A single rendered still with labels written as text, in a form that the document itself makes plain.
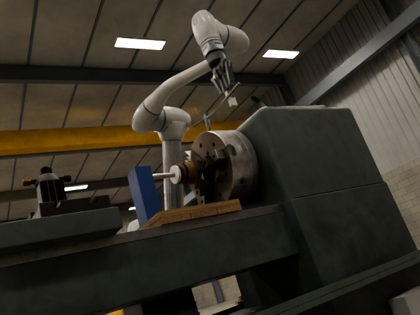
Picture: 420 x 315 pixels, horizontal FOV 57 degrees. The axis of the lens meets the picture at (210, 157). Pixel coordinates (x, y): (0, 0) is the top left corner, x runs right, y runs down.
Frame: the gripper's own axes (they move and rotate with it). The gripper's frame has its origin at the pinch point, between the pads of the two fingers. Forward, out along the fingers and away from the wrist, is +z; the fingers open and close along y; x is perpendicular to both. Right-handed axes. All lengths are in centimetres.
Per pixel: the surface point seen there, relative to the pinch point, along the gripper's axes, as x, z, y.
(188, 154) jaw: -10.9, 11.5, -23.5
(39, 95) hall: 168, -638, -971
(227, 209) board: -17.7, 42.1, -0.9
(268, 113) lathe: 12.6, 8.7, 3.5
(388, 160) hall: 1025, -140, -536
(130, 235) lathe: -52, 44, -2
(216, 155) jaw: -11.4, 20.8, -5.5
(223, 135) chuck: -5.0, 12.7, -5.7
